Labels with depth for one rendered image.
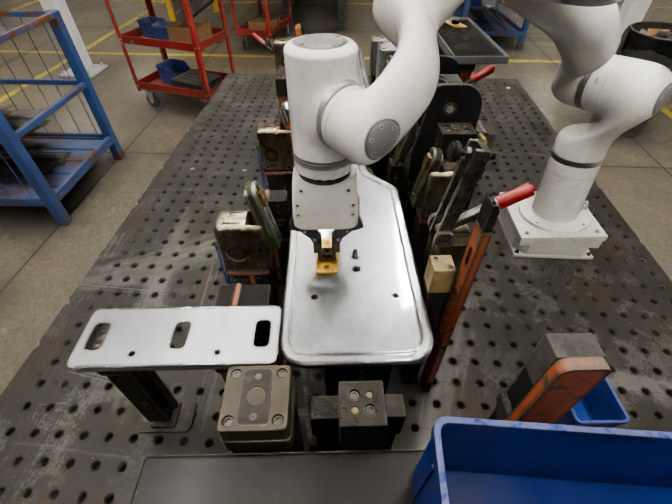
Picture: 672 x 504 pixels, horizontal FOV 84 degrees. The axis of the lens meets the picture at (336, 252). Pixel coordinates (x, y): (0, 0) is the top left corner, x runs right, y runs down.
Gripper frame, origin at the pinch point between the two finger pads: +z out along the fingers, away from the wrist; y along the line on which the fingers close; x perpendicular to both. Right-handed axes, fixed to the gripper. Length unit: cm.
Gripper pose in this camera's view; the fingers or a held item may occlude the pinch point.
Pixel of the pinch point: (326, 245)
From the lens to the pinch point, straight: 63.4
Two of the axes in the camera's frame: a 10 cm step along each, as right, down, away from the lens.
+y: -10.0, 0.2, -0.1
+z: 0.0, 7.1, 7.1
